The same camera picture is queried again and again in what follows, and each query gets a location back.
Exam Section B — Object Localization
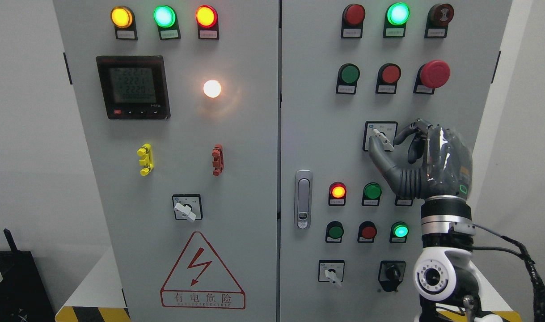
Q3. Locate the gray robotic hand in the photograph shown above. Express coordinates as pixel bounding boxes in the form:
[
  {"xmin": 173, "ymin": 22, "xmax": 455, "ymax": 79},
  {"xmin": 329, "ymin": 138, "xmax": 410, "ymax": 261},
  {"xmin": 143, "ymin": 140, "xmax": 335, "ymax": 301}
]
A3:
[{"xmin": 368, "ymin": 119, "xmax": 473, "ymax": 200}]

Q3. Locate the gray rotary switch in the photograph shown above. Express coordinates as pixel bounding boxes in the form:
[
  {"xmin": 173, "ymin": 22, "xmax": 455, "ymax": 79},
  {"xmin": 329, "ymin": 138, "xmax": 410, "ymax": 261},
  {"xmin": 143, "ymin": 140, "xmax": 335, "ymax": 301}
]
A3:
[
  {"xmin": 318, "ymin": 259, "xmax": 345, "ymax": 288},
  {"xmin": 362, "ymin": 121, "xmax": 398, "ymax": 152}
]

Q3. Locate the green indicator light middle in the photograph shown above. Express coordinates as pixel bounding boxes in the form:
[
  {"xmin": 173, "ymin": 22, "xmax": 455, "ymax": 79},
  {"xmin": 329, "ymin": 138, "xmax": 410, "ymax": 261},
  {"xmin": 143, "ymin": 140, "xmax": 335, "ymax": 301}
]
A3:
[{"xmin": 361, "ymin": 182, "xmax": 382, "ymax": 206}]

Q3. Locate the green indicator light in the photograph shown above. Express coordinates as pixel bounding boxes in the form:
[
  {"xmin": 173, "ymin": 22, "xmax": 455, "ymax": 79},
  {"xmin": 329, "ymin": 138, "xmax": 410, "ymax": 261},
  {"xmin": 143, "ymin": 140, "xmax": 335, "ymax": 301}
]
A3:
[
  {"xmin": 382, "ymin": 2, "xmax": 410, "ymax": 38},
  {"xmin": 361, "ymin": 182, "xmax": 382, "ymax": 206},
  {"xmin": 152, "ymin": 5, "xmax": 181, "ymax": 40}
]

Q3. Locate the red emergency stop button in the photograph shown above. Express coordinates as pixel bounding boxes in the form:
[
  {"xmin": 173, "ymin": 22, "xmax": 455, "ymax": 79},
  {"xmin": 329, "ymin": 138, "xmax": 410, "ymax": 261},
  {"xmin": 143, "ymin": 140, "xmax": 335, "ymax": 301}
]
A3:
[{"xmin": 413, "ymin": 59, "xmax": 451, "ymax": 94}]

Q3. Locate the red push button lower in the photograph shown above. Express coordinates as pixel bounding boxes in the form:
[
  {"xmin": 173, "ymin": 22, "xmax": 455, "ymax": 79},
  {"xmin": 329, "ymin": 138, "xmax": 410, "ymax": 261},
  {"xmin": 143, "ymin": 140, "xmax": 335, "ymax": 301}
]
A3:
[{"xmin": 357, "ymin": 221, "xmax": 378, "ymax": 243}]

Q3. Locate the red push button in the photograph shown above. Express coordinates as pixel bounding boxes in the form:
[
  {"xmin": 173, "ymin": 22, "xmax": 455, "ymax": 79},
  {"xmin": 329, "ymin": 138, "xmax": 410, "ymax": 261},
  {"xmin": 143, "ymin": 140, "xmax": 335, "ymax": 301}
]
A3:
[
  {"xmin": 357, "ymin": 221, "xmax": 378, "ymax": 243},
  {"xmin": 375, "ymin": 63, "xmax": 401, "ymax": 94}
]

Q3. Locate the red push button upper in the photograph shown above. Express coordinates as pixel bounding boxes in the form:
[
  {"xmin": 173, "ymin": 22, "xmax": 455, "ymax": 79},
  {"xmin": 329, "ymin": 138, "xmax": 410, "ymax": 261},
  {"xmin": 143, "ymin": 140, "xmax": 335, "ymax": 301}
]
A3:
[{"xmin": 375, "ymin": 63, "xmax": 401, "ymax": 94}]

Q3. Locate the lit red indicator light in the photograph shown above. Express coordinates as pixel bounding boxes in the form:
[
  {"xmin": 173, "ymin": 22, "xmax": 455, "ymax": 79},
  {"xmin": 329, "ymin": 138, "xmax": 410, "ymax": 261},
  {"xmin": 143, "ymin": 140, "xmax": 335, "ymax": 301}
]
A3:
[{"xmin": 328, "ymin": 182, "xmax": 346, "ymax": 206}]

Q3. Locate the green push button lower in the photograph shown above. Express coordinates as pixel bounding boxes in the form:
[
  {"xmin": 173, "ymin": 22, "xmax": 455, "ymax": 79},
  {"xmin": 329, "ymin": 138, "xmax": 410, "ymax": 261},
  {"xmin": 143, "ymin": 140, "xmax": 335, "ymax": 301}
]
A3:
[{"xmin": 325, "ymin": 221, "xmax": 344, "ymax": 243}]

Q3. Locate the green push button upper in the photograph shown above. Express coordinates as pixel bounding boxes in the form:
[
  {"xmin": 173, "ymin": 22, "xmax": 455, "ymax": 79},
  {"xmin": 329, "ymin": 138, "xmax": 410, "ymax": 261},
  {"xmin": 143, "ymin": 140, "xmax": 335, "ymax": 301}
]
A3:
[{"xmin": 336, "ymin": 63, "xmax": 360, "ymax": 94}]

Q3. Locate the dark red buzzer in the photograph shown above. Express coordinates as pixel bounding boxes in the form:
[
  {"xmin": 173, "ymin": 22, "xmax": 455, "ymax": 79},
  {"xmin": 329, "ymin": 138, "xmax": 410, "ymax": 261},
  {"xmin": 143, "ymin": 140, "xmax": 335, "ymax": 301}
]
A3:
[{"xmin": 424, "ymin": 3, "xmax": 454, "ymax": 38}]

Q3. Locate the green indicator light top right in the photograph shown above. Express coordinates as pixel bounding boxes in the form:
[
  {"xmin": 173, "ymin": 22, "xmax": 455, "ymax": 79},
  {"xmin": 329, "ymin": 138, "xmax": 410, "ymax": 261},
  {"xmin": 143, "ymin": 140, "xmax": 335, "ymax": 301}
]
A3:
[{"xmin": 382, "ymin": 2, "xmax": 410, "ymax": 38}]

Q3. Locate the red indicator light top right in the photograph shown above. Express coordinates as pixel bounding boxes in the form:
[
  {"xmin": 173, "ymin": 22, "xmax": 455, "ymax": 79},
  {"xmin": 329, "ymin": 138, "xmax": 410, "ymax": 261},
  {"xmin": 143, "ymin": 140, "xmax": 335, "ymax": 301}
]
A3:
[{"xmin": 341, "ymin": 4, "xmax": 366, "ymax": 38}]

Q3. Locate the gray electrical cabinet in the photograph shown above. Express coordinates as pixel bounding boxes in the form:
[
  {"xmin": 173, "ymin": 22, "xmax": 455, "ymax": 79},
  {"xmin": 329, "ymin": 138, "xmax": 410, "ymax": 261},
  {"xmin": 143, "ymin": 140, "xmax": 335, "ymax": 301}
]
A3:
[{"xmin": 54, "ymin": 0, "xmax": 512, "ymax": 322}]

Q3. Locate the white glowing indicator light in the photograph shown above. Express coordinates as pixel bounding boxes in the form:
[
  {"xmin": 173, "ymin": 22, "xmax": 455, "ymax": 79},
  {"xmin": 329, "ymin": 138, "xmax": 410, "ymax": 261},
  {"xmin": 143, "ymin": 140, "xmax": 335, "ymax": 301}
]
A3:
[{"xmin": 203, "ymin": 79, "xmax": 223, "ymax": 98}]

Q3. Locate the red electric hazard warning sticker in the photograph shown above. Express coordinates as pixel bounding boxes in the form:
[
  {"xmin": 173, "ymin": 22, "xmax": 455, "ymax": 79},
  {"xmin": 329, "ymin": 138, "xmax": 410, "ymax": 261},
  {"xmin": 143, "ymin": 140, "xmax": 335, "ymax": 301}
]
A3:
[{"xmin": 160, "ymin": 232, "xmax": 246, "ymax": 309}]

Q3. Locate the red orange indicator light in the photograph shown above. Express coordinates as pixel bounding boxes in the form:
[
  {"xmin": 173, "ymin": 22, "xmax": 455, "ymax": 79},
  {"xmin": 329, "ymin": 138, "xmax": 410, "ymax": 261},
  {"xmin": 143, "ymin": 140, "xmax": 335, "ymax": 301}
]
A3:
[{"xmin": 195, "ymin": 4, "xmax": 220, "ymax": 39}]

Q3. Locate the green indicator light top left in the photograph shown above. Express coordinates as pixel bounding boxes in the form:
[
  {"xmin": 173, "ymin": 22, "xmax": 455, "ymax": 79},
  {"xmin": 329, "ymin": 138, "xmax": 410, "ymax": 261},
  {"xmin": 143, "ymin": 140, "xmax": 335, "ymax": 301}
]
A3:
[{"xmin": 152, "ymin": 5, "xmax": 181, "ymax": 40}]

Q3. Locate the black digital power meter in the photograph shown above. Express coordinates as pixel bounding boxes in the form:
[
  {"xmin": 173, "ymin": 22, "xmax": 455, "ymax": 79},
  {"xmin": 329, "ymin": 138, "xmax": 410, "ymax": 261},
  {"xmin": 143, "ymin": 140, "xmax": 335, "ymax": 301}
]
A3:
[{"xmin": 96, "ymin": 55, "xmax": 171, "ymax": 120}]

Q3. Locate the yellow indicator light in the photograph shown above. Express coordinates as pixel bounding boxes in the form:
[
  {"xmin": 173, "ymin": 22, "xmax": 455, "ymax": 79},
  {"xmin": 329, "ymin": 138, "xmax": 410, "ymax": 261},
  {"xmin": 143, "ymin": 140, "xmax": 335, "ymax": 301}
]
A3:
[{"xmin": 110, "ymin": 6, "xmax": 138, "ymax": 41}]

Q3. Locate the black box with antenna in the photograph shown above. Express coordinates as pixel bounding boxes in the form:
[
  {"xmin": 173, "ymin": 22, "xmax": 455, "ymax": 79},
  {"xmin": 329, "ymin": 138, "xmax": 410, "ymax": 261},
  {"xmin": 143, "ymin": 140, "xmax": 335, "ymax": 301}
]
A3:
[{"xmin": 0, "ymin": 229, "xmax": 55, "ymax": 322}]

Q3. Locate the black key selector switch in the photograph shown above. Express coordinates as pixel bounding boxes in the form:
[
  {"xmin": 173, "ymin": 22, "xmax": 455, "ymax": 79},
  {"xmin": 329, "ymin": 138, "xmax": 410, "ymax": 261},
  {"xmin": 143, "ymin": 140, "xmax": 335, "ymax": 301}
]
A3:
[{"xmin": 378, "ymin": 260, "xmax": 406, "ymax": 292}]

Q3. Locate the silver door handle lock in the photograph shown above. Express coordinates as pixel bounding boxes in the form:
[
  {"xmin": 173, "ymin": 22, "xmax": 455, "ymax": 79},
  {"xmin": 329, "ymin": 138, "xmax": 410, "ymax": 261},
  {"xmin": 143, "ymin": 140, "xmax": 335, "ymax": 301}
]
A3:
[{"xmin": 294, "ymin": 169, "xmax": 313, "ymax": 229}]

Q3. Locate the gray rotary switch bottom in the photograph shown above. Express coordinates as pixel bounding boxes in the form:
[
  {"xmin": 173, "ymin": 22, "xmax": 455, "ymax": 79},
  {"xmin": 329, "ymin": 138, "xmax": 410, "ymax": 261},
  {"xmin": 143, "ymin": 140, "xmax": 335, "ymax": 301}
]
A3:
[{"xmin": 318, "ymin": 259, "xmax": 345, "ymax": 288}]

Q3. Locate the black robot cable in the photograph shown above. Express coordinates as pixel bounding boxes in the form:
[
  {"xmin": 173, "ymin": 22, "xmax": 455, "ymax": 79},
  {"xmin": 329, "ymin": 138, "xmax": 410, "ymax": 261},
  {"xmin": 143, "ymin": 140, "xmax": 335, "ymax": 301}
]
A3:
[{"xmin": 471, "ymin": 223, "xmax": 545, "ymax": 322}]

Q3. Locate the gray rotary switch left door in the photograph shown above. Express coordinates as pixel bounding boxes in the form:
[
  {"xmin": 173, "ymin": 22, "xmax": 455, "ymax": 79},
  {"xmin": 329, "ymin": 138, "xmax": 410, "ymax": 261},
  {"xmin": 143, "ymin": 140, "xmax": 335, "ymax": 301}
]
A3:
[{"xmin": 172, "ymin": 194, "xmax": 203, "ymax": 222}]

